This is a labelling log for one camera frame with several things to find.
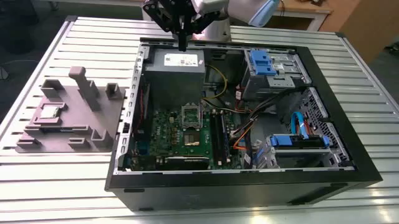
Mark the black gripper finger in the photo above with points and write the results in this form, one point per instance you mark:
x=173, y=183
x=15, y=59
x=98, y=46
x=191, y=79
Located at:
x=202, y=24
x=162, y=16

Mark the silver CPU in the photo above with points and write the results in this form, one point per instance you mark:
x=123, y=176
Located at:
x=50, y=112

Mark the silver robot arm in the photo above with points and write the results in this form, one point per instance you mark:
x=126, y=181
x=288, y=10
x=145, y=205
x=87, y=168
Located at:
x=218, y=32

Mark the blue plastic drive latch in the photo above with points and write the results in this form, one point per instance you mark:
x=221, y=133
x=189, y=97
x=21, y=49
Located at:
x=264, y=65

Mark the grey power supply unit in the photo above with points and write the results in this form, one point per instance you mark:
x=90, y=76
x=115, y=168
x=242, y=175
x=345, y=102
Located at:
x=174, y=84

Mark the black table corner cap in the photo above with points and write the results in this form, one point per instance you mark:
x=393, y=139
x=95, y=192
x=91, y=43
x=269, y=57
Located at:
x=71, y=18
x=341, y=35

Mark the metal drive cage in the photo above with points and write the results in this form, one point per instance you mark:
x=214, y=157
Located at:
x=281, y=81

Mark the wooden desk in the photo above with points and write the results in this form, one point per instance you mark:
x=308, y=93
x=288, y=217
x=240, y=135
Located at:
x=312, y=9

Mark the green motherboard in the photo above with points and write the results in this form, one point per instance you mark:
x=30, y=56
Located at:
x=165, y=121

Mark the black RAM slot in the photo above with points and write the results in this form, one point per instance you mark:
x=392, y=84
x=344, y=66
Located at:
x=213, y=137
x=222, y=140
x=218, y=140

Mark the grey parts rack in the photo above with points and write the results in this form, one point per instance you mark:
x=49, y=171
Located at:
x=78, y=112

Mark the blue RAM stick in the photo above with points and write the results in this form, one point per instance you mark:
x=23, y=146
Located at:
x=227, y=140

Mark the wooden cabinet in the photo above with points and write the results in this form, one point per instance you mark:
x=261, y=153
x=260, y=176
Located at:
x=368, y=28

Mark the hard disk in blue carrier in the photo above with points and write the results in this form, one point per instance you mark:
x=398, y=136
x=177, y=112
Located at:
x=285, y=141

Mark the blue board connector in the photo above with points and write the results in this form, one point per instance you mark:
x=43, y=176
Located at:
x=143, y=149

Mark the black graphics card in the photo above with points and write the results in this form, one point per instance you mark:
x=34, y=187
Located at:
x=187, y=161

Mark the dark RAM stick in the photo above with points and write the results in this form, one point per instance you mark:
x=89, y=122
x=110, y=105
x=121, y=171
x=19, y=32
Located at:
x=57, y=130

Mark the blue VGA port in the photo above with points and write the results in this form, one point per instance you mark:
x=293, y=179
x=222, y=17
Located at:
x=127, y=161

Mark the black PC case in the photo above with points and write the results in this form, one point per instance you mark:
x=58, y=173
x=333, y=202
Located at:
x=218, y=193

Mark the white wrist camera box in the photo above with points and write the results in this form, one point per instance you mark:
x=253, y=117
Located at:
x=207, y=5

